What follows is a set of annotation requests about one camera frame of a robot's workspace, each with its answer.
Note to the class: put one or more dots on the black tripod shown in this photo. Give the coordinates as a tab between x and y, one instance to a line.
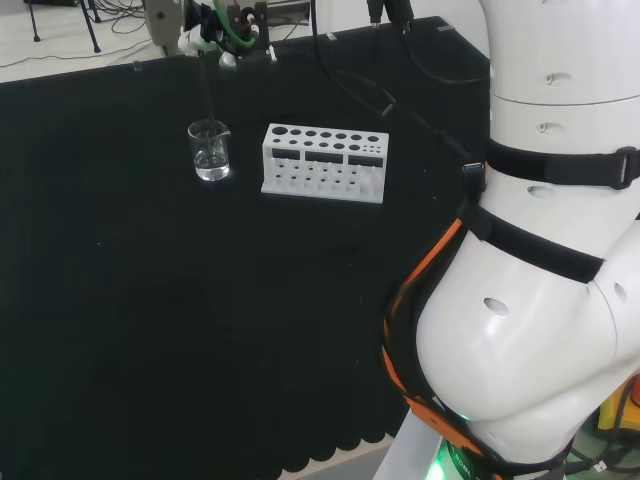
35	25

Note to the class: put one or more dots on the black bench cloth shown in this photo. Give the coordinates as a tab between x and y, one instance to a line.
150	300

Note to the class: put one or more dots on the clear glass rod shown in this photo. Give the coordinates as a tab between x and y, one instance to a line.
207	90

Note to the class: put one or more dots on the yellow stop button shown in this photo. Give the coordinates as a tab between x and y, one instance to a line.
607	415

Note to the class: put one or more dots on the clear glass beaker with water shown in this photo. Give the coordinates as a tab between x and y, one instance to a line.
210	160

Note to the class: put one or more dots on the white test tube rack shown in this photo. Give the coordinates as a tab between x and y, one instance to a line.
325	170

